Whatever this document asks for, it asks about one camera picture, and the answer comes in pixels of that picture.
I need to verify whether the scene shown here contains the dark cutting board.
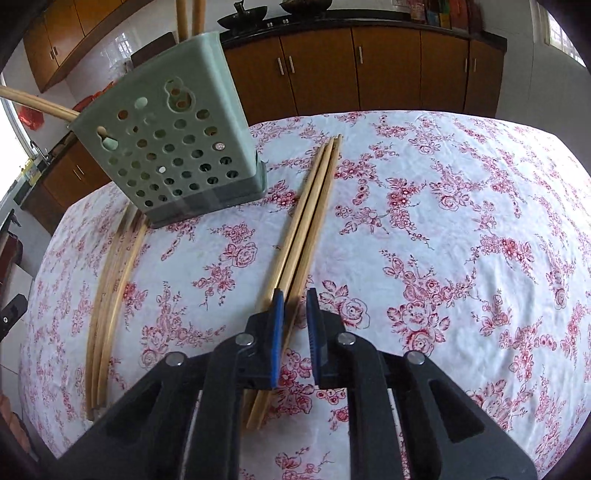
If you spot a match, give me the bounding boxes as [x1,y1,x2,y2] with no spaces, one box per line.
[131,32,176,69]

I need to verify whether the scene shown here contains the floral white pink tablecloth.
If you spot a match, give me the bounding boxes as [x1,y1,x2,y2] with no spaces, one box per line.
[19,111,590,479]

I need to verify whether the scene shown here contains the red bag with condiments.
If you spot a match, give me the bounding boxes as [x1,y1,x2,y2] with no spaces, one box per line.
[403,0,483,33]

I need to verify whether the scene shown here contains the brown kitchen cabinets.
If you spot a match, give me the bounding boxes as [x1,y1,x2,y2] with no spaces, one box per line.
[23,0,150,92]
[24,24,507,230]

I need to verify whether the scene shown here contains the green perforated utensil holder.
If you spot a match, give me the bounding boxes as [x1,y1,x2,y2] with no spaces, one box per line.
[70,32,266,228]

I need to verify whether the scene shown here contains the brown upper kitchen cabinets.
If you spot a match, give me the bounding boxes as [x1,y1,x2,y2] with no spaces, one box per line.
[23,0,150,92]

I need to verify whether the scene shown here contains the black countertop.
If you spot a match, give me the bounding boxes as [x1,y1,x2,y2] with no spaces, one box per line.
[13,8,509,204]

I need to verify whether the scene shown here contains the brown lower kitchen cabinets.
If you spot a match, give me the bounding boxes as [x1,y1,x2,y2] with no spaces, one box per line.
[24,24,507,230]

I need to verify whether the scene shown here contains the black wok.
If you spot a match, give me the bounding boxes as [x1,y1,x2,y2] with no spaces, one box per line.
[217,1,269,31]

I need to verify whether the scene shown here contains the lidded dark wok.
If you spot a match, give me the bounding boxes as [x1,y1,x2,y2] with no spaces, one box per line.
[280,0,332,15]

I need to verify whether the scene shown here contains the red plastic bag hanging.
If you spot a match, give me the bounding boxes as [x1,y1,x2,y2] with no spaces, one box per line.
[17,105,45,131]

